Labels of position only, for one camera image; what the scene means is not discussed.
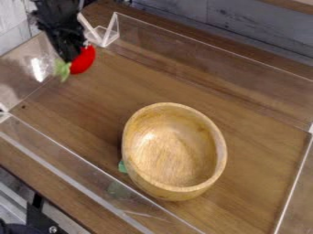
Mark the clear acrylic barrier wall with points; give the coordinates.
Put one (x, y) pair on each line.
(61, 125)

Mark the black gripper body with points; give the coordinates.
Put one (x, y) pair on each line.
(57, 18)

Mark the green object behind bowl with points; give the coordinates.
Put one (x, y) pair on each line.
(121, 167)

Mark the red plush strawberry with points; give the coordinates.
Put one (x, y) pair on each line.
(83, 61)

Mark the clear acrylic corner bracket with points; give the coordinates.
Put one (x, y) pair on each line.
(101, 36)

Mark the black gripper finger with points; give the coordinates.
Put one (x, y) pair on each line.
(66, 41)

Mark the black clamp with screw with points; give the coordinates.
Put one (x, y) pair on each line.
(38, 221)

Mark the wooden bowl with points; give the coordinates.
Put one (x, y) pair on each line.
(172, 150)

